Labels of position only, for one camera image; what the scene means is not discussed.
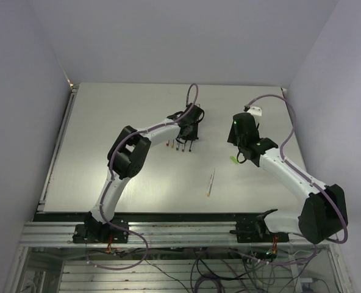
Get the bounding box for light green pen cap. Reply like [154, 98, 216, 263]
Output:
[230, 156, 238, 164]

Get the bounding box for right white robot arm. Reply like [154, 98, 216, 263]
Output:
[227, 112, 348, 244]

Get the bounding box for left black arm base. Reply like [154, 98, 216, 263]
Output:
[73, 212, 129, 244]

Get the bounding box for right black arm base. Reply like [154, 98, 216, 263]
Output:
[229, 209, 290, 244]

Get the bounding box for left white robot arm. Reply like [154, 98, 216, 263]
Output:
[84, 104, 204, 242]

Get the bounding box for orange marker pen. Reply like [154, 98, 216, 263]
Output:
[206, 169, 215, 197]

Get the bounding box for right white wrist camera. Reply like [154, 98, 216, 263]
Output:
[244, 105, 263, 118]

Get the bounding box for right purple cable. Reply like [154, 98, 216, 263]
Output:
[247, 94, 349, 244]

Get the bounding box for aluminium frame rail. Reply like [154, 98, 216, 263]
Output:
[18, 220, 343, 247]

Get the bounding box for loose cables under table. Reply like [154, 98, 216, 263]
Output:
[85, 241, 321, 293]

